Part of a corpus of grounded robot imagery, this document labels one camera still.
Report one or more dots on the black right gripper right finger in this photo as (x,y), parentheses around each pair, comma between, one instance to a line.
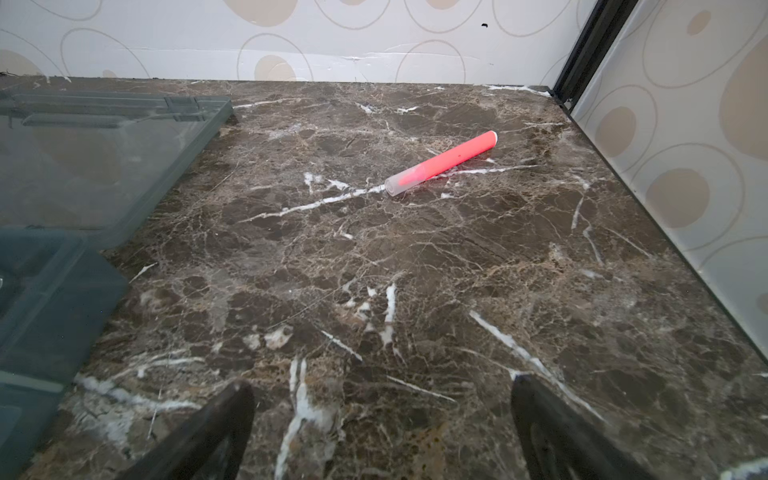
(557,443)

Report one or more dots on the clear plastic organizer box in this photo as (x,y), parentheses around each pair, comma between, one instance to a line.
(80,173)

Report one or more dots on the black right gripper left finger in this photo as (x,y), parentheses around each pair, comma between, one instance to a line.
(208,445)

